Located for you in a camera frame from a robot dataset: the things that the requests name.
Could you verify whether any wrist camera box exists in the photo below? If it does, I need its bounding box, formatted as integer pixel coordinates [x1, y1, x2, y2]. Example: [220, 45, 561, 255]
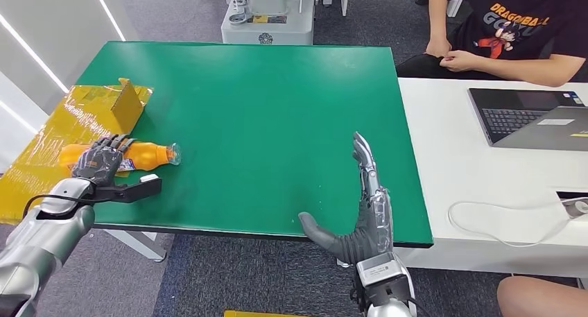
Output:
[356, 252, 417, 314]
[89, 173, 162, 204]

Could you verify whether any white cable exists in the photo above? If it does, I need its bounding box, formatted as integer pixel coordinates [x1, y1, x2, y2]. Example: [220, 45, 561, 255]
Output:
[447, 200, 588, 249]

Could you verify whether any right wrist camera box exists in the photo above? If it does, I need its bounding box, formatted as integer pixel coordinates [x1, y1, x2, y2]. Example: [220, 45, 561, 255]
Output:
[356, 252, 417, 314]

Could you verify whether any yellow flat item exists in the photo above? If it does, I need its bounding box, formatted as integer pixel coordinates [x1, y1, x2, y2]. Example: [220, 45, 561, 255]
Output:
[224, 310, 295, 317]

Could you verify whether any yellow taped cardboard box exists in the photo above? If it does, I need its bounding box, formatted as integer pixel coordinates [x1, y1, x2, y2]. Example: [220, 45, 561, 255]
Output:
[0, 78, 154, 226]

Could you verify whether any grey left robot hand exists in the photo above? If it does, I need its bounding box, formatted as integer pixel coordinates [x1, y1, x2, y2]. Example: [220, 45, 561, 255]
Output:
[71, 133, 137, 187]

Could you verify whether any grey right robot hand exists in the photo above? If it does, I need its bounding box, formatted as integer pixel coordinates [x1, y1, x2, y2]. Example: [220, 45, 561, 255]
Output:
[297, 130, 395, 266]

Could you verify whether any dark grey laptop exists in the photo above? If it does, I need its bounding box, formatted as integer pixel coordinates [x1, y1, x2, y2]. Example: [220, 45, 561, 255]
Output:
[467, 87, 588, 152]

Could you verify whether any orange plastic bottle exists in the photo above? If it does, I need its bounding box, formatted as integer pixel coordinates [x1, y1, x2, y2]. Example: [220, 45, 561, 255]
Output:
[58, 142, 182, 175]

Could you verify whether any seated person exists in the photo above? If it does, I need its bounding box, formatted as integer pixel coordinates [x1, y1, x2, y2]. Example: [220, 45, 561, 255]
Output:
[395, 0, 588, 88]

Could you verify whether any white table leg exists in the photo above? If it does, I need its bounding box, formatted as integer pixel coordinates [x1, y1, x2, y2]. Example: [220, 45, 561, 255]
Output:
[104, 228, 167, 263]

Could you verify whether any pale grey machine pedestal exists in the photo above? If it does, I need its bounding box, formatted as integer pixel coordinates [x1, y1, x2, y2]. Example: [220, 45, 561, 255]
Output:
[220, 0, 316, 46]

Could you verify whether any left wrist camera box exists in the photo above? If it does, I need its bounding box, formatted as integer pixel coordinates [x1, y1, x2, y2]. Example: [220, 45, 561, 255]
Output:
[89, 173, 162, 204]

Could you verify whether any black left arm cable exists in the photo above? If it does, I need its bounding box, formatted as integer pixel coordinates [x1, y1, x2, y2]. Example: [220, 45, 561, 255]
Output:
[21, 193, 97, 219]

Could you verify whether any person's knee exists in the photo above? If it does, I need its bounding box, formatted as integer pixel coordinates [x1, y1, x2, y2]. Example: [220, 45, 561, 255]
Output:
[496, 276, 588, 317]

